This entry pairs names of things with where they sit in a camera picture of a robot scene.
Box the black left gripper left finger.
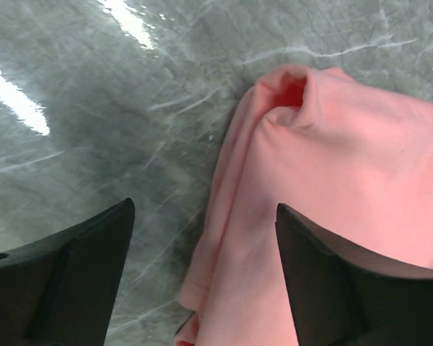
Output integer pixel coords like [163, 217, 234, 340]
[0, 198, 135, 345]

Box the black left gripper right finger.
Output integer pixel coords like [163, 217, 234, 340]
[276, 204, 433, 345]

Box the salmon pink t shirt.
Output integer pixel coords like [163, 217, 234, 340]
[175, 65, 433, 345]

